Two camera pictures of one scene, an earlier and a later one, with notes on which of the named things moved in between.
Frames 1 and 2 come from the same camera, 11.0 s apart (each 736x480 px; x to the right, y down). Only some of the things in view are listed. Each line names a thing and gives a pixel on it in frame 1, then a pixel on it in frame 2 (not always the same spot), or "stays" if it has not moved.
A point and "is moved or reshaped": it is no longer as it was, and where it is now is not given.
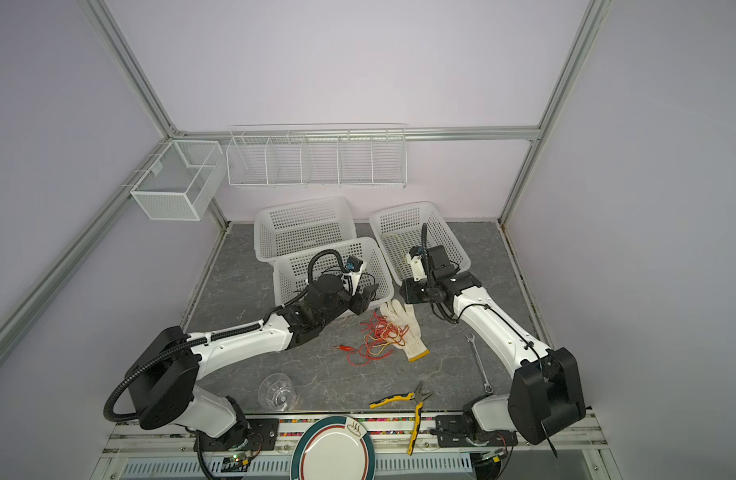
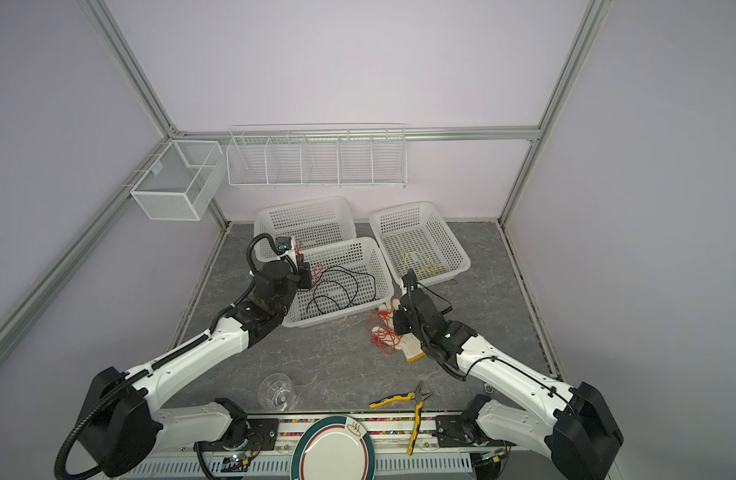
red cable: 379,334 is moved or reshaped
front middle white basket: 291,273 stays
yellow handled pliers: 419,396 stays
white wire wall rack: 367,155 stays
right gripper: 410,292 -> 400,326
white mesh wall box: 181,180 stays
